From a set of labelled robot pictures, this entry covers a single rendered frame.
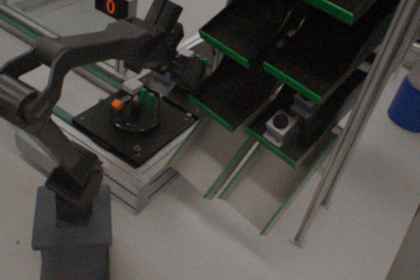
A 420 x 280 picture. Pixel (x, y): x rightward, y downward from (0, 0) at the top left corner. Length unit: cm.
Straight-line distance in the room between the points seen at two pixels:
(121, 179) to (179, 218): 18
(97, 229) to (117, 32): 38
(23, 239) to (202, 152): 46
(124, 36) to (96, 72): 74
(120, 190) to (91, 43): 55
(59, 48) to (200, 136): 56
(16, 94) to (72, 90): 85
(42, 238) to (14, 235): 27
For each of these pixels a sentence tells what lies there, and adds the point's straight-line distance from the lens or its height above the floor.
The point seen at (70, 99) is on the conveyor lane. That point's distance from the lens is 147.
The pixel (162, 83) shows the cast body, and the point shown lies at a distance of 105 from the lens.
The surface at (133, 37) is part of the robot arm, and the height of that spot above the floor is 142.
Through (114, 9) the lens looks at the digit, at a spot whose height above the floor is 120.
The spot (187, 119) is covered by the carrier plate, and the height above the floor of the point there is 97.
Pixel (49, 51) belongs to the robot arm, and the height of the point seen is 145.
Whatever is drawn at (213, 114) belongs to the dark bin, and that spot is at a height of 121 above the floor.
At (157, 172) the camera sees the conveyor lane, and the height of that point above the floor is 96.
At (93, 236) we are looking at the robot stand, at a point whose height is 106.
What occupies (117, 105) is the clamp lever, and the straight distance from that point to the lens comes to 121.
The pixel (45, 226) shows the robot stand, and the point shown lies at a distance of 97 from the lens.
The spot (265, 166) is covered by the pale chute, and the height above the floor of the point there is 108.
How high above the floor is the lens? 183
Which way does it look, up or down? 39 degrees down
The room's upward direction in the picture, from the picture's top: 12 degrees clockwise
